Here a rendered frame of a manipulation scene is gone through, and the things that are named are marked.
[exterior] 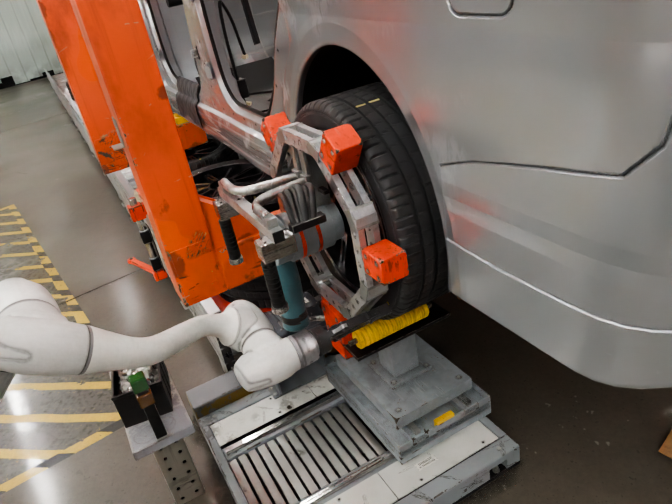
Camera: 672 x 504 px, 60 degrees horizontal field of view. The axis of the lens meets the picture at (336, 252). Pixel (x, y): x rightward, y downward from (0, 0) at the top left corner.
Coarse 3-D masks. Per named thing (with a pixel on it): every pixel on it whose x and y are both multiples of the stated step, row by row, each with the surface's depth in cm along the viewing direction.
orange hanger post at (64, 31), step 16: (48, 0) 314; (64, 0) 317; (48, 16) 317; (64, 16) 320; (64, 32) 323; (80, 32) 326; (64, 48) 325; (80, 48) 329; (64, 64) 328; (80, 64) 332; (64, 80) 338; (80, 80) 335; (96, 80) 339; (80, 96) 338; (96, 96) 342; (80, 112) 345; (96, 112) 344; (96, 128) 348; (112, 128) 352; (96, 144) 350; (112, 144) 354; (112, 160) 358
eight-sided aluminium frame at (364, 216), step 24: (288, 144) 159; (312, 144) 144; (288, 168) 179; (336, 192) 142; (360, 192) 141; (360, 216) 138; (360, 240) 140; (360, 264) 146; (336, 288) 181; (360, 288) 150; (384, 288) 149; (360, 312) 167
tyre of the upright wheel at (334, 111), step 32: (352, 96) 153; (384, 96) 151; (320, 128) 157; (384, 128) 142; (384, 160) 138; (416, 160) 141; (384, 192) 138; (416, 192) 140; (384, 224) 144; (416, 224) 141; (416, 256) 143; (352, 288) 181; (416, 288) 149
